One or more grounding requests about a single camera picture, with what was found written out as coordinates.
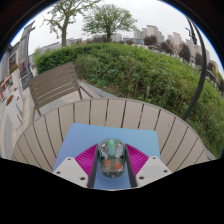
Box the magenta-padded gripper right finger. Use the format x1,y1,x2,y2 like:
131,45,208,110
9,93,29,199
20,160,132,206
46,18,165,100
123,143,174,189

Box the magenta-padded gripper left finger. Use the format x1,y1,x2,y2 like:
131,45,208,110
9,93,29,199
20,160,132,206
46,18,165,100
52,143,101,190

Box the transparent green computer mouse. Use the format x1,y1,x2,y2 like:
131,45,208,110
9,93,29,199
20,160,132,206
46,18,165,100
96,137,127,180

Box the blue square mouse pad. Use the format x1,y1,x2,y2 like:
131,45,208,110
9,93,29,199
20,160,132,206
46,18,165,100
52,122,162,191

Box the white planter box with flowers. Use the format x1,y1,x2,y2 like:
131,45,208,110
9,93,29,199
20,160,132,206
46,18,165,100
7,63,23,92
4,94,25,130

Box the brown slatted outdoor chair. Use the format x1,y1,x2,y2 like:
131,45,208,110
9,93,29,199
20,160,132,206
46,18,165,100
27,61,96,118

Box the green trimmed hedge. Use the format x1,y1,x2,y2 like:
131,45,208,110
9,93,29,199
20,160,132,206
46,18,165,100
32,41,224,158

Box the dark curved umbrella pole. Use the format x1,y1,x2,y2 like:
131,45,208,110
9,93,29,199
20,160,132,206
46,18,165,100
181,16,208,122

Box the tall grey sign pillar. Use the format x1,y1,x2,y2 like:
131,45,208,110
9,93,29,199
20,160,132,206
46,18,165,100
17,20,36,82

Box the far apartment buildings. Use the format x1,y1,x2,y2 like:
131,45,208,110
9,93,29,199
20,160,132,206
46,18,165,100
132,24,215,65

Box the tall thin-trunked tree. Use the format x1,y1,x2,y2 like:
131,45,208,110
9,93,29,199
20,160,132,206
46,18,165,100
43,0,102,48

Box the round-crowned green tree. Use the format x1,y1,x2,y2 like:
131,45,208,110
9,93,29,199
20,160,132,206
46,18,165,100
81,3,138,43

